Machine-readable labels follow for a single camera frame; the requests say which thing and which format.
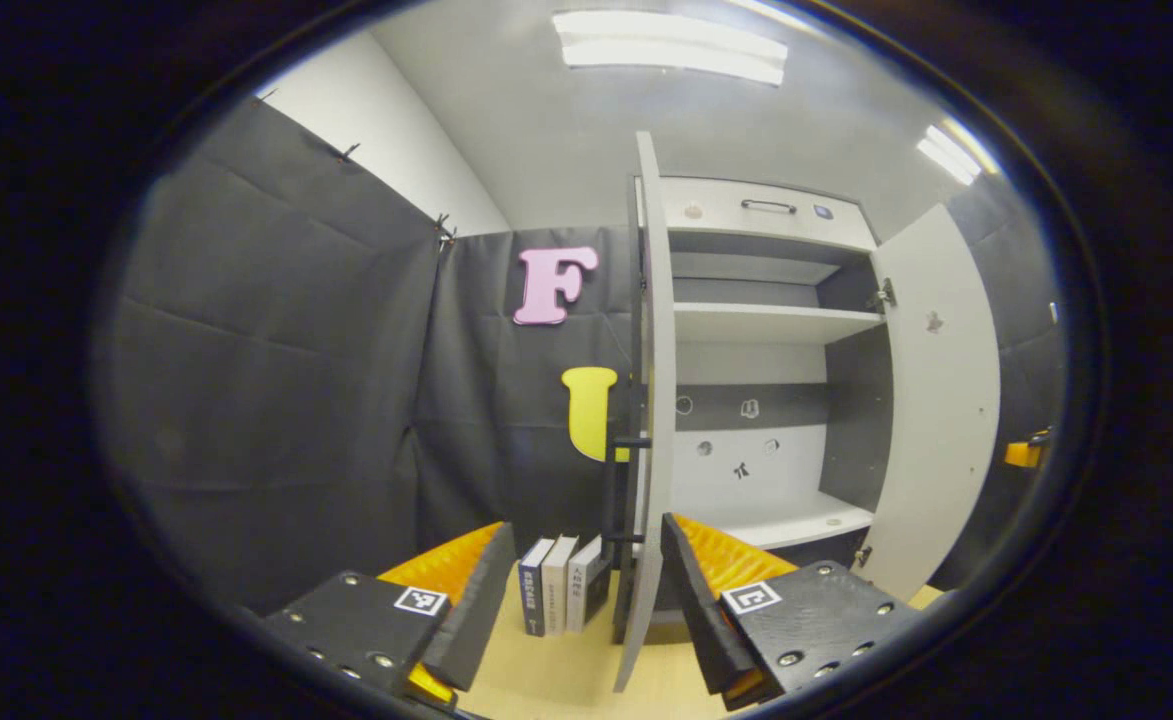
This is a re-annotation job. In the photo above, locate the small ceiling light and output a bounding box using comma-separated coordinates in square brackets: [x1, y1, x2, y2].
[914, 118, 997, 186]

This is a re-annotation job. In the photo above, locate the grey double-door shoe cabinet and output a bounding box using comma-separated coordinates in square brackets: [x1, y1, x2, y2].
[634, 175, 897, 646]

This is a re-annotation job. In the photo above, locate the white book with black cover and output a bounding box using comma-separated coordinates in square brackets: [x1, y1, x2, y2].
[566, 534, 615, 633]

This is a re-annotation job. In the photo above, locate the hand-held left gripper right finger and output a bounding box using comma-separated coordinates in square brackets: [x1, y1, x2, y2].
[660, 512, 922, 711]

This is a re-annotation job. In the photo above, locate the black backdrop cloth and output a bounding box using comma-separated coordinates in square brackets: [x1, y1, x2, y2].
[96, 95, 1067, 616]

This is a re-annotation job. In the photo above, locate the blue book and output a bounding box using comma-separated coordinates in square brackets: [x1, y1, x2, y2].
[518, 537, 557, 638]

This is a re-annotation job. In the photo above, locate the long ceiling light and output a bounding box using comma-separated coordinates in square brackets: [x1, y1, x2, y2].
[553, 10, 789, 86]

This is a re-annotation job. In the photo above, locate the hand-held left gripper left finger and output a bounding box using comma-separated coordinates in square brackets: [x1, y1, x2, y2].
[264, 520, 517, 706]

